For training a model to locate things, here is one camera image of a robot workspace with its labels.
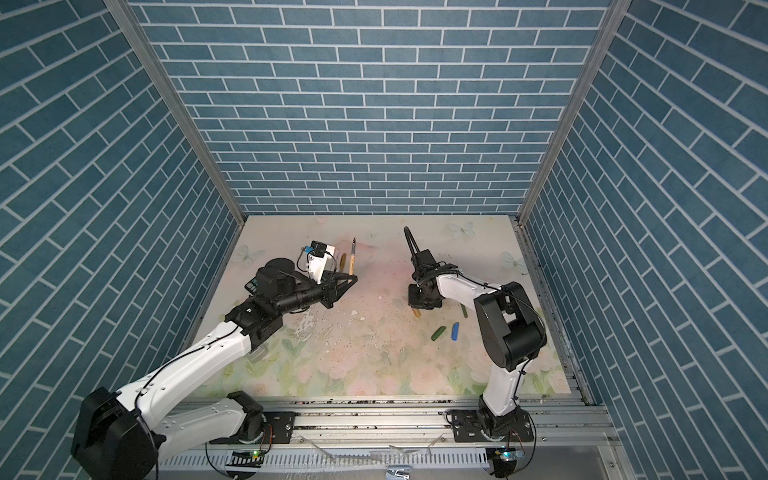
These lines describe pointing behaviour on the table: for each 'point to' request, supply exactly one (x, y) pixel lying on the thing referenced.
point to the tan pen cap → (416, 312)
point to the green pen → (464, 310)
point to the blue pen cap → (455, 331)
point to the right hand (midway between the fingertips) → (413, 300)
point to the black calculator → (252, 286)
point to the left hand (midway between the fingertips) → (356, 280)
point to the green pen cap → (438, 332)
